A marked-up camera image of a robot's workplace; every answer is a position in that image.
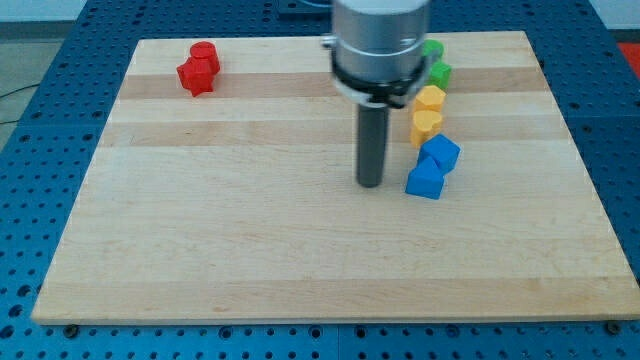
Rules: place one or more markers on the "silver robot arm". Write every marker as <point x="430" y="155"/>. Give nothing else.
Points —
<point x="376" y="50"/>

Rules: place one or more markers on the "blue triangle block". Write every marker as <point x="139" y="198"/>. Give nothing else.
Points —
<point x="425" y="180"/>

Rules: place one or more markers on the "red star block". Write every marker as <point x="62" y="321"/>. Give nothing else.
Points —
<point x="197" y="76"/>

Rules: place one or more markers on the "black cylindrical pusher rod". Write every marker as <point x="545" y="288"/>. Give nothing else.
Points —
<point x="372" y="129"/>

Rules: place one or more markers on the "wooden board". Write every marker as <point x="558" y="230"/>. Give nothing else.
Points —
<point x="241" y="206"/>

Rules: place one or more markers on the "yellow heart block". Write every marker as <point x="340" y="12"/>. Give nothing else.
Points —
<point x="425" y="124"/>

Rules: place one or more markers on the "blue cube block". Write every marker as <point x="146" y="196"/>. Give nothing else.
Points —
<point x="442" y="150"/>

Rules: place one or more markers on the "yellow hexagon block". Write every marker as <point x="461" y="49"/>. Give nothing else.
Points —
<point x="429" y="98"/>

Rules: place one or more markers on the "green cube block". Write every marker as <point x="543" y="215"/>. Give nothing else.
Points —
<point x="439" y="75"/>

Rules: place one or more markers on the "red cylinder block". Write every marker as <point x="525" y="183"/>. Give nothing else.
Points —
<point x="205" y="50"/>

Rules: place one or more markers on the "green cylinder block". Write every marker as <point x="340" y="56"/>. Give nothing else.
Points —
<point x="433" y="49"/>

